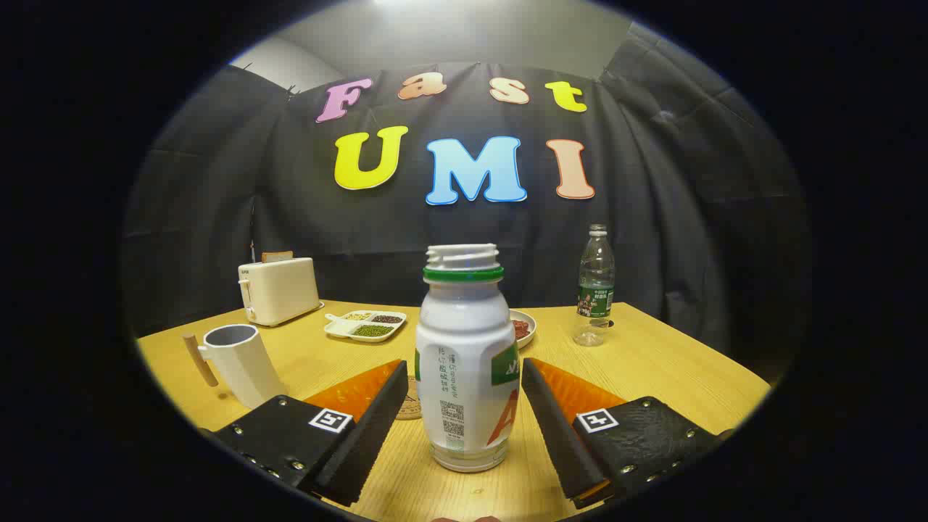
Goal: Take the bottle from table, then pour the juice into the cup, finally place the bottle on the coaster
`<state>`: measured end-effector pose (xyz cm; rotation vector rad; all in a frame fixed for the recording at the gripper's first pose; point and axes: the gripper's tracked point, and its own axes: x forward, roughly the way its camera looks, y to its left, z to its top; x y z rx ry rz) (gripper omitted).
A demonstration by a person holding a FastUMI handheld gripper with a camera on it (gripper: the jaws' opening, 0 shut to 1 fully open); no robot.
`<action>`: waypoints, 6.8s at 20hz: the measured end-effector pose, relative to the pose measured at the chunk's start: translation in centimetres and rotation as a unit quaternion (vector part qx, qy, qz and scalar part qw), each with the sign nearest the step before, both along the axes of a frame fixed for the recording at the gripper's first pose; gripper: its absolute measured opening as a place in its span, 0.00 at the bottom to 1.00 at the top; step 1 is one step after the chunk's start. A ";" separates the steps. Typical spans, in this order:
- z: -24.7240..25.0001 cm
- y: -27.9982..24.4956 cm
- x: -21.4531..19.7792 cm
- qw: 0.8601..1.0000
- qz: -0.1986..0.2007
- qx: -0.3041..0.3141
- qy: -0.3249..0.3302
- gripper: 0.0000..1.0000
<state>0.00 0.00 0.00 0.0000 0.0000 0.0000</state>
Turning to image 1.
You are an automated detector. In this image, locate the white cup with wooden handle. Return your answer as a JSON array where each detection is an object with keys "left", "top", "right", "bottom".
[{"left": 181, "top": 324, "right": 289, "bottom": 410}]

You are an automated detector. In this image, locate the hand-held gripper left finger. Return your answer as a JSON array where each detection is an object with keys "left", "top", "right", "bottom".
[{"left": 199, "top": 359, "right": 410, "bottom": 508}]

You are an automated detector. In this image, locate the white juice bottle green label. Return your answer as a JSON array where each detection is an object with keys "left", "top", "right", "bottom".
[{"left": 415, "top": 244, "right": 521, "bottom": 473}]

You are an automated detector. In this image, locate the cream toaster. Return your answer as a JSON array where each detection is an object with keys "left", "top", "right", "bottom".
[{"left": 238, "top": 257, "right": 325, "bottom": 328}]

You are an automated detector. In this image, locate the wooden table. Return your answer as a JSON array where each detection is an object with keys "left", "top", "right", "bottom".
[{"left": 136, "top": 299, "right": 771, "bottom": 522}]

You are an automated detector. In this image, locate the white divided dish with beans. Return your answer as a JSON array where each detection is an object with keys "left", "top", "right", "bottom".
[{"left": 323, "top": 310, "right": 407, "bottom": 343}]

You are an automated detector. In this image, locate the round cork coaster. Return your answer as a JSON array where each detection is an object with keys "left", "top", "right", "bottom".
[{"left": 395, "top": 376, "right": 423, "bottom": 421}]

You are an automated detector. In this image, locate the white round plate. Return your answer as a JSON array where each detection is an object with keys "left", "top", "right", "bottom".
[{"left": 509, "top": 309, "right": 538, "bottom": 349}]

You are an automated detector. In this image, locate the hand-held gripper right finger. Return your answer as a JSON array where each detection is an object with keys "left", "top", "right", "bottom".
[{"left": 521, "top": 357, "right": 733, "bottom": 510}]

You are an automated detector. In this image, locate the clear plastic water bottle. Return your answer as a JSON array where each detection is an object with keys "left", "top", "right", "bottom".
[{"left": 573, "top": 224, "right": 616, "bottom": 347}]

